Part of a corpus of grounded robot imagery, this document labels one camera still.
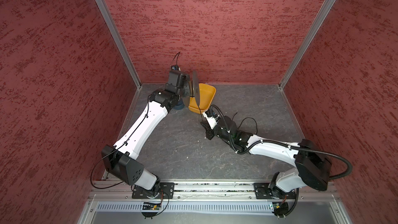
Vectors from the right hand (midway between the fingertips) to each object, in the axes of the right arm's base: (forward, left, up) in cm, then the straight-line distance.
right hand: (200, 125), depth 79 cm
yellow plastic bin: (+38, -5, -17) cm, 42 cm away
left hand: (+14, +8, +13) cm, 21 cm away
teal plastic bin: (+22, +13, -10) cm, 27 cm away
